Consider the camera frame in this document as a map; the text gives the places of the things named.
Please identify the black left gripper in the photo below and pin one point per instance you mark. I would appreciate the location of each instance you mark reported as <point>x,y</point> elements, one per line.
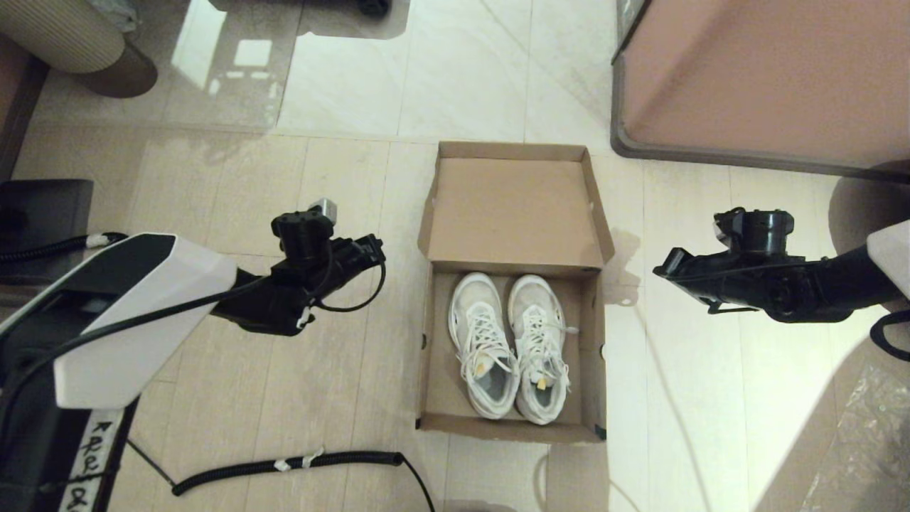
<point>320,274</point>

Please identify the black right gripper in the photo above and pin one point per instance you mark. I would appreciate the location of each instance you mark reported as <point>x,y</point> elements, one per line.
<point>725,281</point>

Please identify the white mesh sneaker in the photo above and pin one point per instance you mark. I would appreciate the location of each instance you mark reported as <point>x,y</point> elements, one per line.
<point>480,341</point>
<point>540,341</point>

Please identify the brown cardboard shoe box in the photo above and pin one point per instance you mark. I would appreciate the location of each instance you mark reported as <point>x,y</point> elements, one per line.
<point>512,213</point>

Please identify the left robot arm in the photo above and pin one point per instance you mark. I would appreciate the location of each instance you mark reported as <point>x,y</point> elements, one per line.
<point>142,320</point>

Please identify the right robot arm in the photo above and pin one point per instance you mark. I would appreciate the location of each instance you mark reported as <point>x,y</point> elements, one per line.
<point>817,291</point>

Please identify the pink cabinet with grey base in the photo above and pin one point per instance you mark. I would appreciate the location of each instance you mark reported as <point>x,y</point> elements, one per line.
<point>768,71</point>

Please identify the black corrugated conduit, two tapes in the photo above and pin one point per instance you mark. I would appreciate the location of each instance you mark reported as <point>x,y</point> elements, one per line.
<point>284,466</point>

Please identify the black rounded object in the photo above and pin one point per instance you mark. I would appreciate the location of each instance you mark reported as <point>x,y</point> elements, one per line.
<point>373,6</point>

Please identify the black corrugated conduit, taped end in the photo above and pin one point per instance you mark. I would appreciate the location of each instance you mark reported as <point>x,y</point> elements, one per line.
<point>43,249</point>

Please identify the dark grey floor mat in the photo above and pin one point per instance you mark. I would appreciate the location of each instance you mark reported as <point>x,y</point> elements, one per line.
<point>43,206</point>

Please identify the grey crumpled cloth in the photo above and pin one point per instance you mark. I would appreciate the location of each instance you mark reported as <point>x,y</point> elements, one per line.
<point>117,14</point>

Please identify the beige ribbed round stool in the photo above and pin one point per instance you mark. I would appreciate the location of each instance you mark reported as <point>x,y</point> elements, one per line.
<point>57,35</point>

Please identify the dark brown wooden furniture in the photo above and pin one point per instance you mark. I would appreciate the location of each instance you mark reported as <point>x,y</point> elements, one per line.
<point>14,107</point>

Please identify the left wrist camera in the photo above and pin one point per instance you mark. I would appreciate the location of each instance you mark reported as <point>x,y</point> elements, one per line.
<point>306,231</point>

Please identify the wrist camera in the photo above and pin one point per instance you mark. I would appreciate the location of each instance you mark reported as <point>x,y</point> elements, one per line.
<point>757,231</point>
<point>306,231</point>

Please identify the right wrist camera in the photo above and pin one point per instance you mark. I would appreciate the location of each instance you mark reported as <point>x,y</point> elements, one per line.
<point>757,231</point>

